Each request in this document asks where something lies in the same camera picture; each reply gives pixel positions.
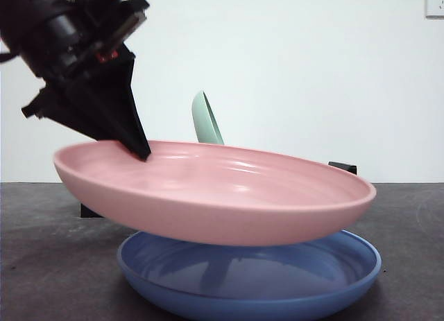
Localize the white wall socket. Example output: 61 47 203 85
425 0 444 19

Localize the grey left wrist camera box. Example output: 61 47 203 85
103 0 151 44

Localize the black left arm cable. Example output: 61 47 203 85
0 50 22 63

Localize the green round plate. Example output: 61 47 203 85
191 90 225 145

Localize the blue round plate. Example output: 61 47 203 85
117 229 382 321

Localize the black plastic dish rack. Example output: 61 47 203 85
80 160 358 218

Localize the pink round plate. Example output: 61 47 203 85
53 139 377 248

